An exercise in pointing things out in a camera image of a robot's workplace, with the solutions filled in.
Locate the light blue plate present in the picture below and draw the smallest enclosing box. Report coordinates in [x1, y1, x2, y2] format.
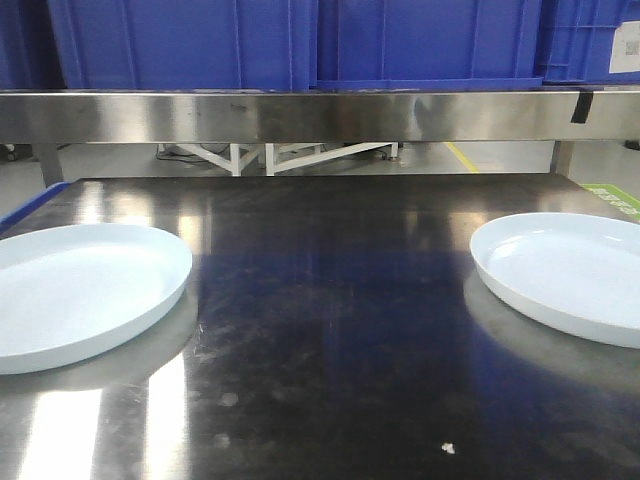
[469, 212, 639, 348]
[1, 223, 193, 374]

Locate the large blue crate middle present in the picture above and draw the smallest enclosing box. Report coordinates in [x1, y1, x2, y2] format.
[316, 0, 542, 91]

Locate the large blue crate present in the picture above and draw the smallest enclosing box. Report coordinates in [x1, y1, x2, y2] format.
[316, 0, 542, 91]
[47, 1, 318, 92]

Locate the black tape strip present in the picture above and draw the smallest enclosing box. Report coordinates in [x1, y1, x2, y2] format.
[571, 90, 594, 124]

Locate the large blue crate left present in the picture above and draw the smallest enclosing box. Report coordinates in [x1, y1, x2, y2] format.
[47, 1, 318, 92]

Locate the blue crate with label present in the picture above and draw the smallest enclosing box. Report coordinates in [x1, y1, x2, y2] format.
[535, 1, 639, 85]

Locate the white metal frame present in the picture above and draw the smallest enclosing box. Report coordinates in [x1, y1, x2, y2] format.
[156, 142, 401, 177]

